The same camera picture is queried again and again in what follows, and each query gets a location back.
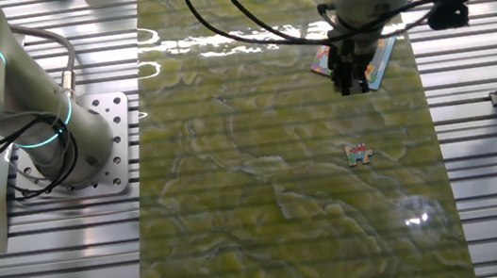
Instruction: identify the grey hose with metal connector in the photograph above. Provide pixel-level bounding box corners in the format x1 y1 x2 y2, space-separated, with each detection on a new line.
8 16 83 107

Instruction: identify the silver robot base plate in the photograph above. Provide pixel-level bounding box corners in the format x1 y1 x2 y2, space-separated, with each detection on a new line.
1 90 141 208

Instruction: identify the green marble pattern mat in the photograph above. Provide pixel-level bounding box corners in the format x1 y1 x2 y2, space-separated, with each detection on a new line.
100 0 478 278

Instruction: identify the bus picture puzzle board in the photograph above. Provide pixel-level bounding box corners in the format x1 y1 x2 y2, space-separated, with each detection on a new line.
306 33 404 100

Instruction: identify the black cable bundle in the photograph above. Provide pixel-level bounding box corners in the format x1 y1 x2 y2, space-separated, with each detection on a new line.
0 96 85 204

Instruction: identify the colourful jigsaw puzzle piece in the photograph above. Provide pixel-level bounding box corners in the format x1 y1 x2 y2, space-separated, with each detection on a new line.
342 141 376 169

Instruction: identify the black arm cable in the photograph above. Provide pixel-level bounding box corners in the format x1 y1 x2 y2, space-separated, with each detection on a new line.
214 0 346 54
178 0 473 65

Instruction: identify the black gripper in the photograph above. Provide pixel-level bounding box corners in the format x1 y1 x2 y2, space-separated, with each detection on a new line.
324 37 372 98

